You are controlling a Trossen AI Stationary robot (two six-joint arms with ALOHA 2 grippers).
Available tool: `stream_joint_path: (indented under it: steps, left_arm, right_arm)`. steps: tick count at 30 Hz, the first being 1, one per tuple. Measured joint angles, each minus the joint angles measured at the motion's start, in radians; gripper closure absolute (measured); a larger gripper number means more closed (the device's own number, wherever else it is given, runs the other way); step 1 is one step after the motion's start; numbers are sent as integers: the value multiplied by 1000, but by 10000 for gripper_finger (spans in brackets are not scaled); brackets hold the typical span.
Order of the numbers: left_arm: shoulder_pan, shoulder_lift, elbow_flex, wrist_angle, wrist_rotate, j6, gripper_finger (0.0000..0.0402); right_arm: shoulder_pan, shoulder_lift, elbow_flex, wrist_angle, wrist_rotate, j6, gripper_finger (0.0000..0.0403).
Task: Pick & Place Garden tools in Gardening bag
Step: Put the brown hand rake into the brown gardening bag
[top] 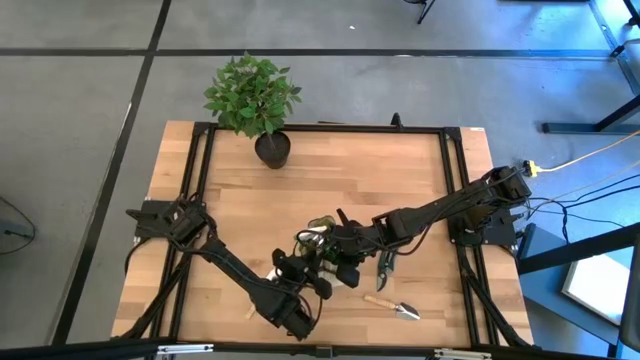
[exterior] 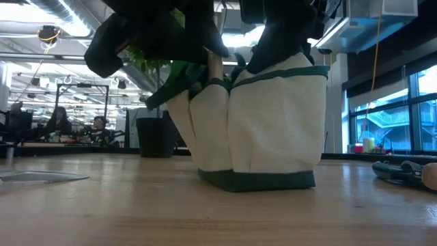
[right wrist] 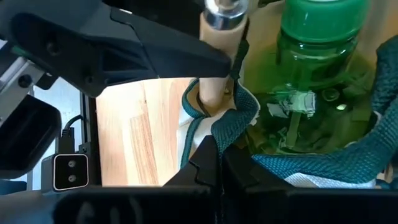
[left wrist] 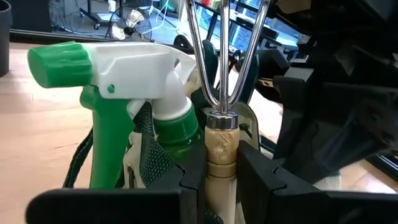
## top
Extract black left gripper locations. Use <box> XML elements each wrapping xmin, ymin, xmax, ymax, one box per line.
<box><xmin>272</xmin><ymin>248</ymin><xmax>334</xmax><ymax>300</ymax></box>

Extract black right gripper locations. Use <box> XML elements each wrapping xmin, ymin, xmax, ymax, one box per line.
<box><xmin>329</xmin><ymin>208</ymin><xmax>384</xmax><ymax>290</ymax></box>

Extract beige green gardening bag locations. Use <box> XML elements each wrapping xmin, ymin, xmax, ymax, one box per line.
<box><xmin>293</xmin><ymin>214</ymin><xmax>351</xmax><ymax>290</ymax></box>

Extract black pruning shears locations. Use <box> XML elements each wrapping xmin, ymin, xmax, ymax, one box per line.
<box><xmin>375</xmin><ymin>248</ymin><xmax>399</xmax><ymax>293</ymax></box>

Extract small trowel wooden handle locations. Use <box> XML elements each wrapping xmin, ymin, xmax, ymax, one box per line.
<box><xmin>363</xmin><ymin>293</ymin><xmax>422</xmax><ymax>322</ymax></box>

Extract green potted plant black pot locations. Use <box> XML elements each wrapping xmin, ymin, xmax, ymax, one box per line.
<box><xmin>203</xmin><ymin>51</ymin><xmax>304</xmax><ymax>170</ymax></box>

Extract blue grey platform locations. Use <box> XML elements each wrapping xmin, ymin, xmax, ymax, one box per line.
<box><xmin>517</xmin><ymin>223</ymin><xmax>621</xmax><ymax>346</ymax></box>

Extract black diagonal table beam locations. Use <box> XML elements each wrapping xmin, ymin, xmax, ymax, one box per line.
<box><xmin>517</xmin><ymin>222</ymin><xmax>640</xmax><ymax>275</ymax></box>

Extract black overhead rig beam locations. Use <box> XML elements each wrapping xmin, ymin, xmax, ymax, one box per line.
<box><xmin>0</xmin><ymin>338</ymin><xmax>640</xmax><ymax>360</ymax></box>

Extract black chair leg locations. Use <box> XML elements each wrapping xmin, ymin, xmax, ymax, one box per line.
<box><xmin>403</xmin><ymin>0</ymin><xmax>437</xmax><ymax>25</ymax></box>

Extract white flat panel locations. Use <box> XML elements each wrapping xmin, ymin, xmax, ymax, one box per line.
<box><xmin>560</xmin><ymin>253</ymin><xmax>631</xmax><ymax>327</ymax></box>

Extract black floor stand base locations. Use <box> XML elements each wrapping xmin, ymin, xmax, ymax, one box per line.
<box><xmin>542</xmin><ymin>94</ymin><xmax>640</xmax><ymax>136</ymax></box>

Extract silver metal bracket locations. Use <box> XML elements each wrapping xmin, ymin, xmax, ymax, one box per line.
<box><xmin>433</xmin><ymin>348</ymin><xmax>494</xmax><ymax>360</ymax></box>
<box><xmin>157</xmin><ymin>343</ymin><xmax>215</xmax><ymax>356</ymax></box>

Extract yellow extension cord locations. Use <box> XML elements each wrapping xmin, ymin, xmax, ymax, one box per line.
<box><xmin>537</xmin><ymin>128</ymin><xmax>640</xmax><ymax>174</ymax></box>

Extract black floor cable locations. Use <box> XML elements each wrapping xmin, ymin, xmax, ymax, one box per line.
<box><xmin>524</xmin><ymin>172</ymin><xmax>640</xmax><ymax>231</ymax></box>

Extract grey metal cart frame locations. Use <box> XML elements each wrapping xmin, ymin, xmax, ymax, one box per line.
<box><xmin>588</xmin><ymin>0</ymin><xmax>640</xmax><ymax>96</ymax></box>

